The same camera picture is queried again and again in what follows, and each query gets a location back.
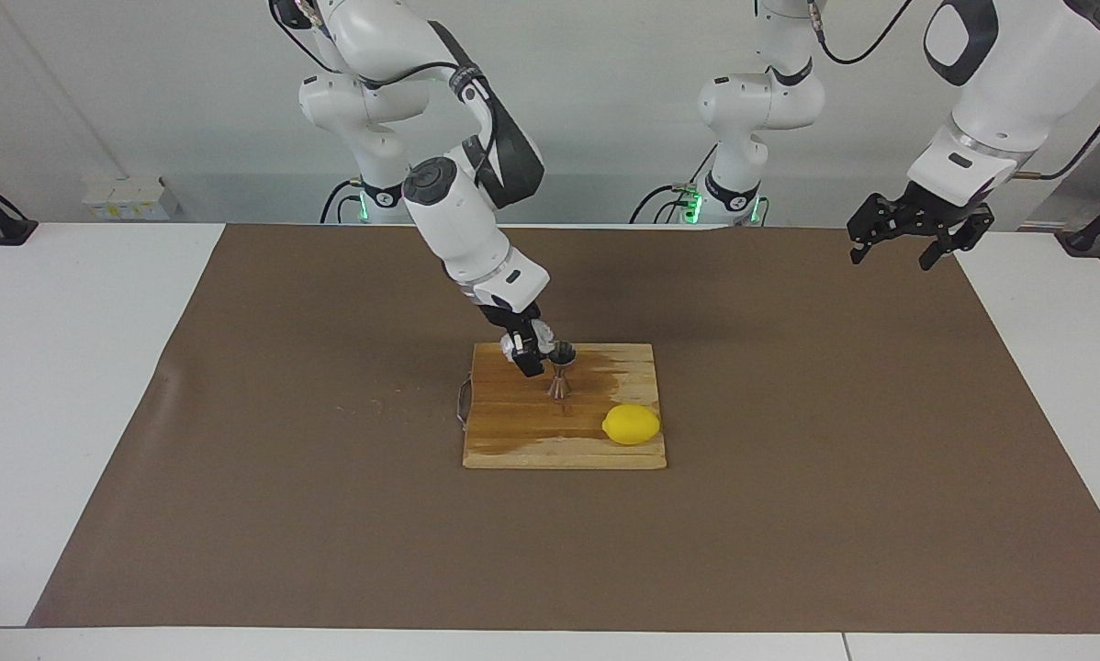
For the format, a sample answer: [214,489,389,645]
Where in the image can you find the brown table mat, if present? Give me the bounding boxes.
[28,225,1100,634]

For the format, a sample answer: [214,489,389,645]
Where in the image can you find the black left base cables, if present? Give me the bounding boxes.
[630,142,721,224]

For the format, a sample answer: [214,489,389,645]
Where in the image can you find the wooden cutting board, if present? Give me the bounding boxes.
[456,342,668,471]

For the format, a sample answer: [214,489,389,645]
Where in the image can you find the small clear plastic cup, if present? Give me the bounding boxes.
[499,319,558,364]

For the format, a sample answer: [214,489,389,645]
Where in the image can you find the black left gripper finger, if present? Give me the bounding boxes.
[847,195,902,265]
[920,207,994,272]

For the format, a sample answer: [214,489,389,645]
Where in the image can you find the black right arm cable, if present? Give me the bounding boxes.
[275,0,498,185]

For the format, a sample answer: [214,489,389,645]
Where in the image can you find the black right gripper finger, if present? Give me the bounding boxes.
[511,335,548,379]

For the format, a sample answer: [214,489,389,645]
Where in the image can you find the black base cables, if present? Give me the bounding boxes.
[319,179,367,224]
[630,142,721,224]

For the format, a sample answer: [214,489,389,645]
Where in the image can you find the white wall socket boxes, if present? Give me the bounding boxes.
[82,177,181,221]

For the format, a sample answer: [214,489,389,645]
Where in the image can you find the steel double jigger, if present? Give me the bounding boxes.
[546,342,578,401]

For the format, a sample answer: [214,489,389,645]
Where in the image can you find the black right base cables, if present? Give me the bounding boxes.
[319,179,367,224]

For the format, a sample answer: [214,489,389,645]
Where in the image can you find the yellow lemon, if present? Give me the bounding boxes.
[602,403,662,447]

